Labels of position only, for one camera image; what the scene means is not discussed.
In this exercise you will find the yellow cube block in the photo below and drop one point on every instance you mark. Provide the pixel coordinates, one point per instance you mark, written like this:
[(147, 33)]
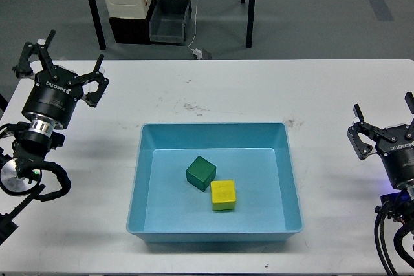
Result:
[(223, 195)]

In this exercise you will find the dark base crate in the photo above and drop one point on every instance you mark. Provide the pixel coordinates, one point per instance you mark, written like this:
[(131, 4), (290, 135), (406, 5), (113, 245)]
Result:
[(133, 31)]

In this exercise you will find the black table leg left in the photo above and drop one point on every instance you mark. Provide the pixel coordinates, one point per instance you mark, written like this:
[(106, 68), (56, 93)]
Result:
[(97, 24)]

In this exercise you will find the light blue plastic tray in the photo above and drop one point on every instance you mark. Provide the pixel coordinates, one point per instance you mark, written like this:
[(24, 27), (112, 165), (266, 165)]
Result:
[(165, 207)]

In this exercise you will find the grey plastic bin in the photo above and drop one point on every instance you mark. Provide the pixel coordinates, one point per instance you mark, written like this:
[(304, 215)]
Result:
[(169, 21)]

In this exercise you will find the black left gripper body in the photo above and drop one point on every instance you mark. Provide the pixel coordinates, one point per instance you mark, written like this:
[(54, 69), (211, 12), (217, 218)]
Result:
[(54, 99)]

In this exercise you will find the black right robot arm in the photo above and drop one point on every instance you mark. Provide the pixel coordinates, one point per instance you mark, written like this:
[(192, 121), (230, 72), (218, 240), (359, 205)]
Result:
[(396, 206)]

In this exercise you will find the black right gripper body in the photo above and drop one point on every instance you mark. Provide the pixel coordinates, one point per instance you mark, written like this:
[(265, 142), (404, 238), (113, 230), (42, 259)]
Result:
[(397, 156)]

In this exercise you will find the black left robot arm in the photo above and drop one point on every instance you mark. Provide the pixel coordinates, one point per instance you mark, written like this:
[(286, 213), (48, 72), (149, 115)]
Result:
[(27, 173)]

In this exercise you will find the white power adapter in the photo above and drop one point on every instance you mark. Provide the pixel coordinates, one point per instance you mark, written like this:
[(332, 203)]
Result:
[(201, 54)]

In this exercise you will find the green cube block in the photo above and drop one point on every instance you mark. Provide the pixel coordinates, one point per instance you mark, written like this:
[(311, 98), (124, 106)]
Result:
[(200, 173)]

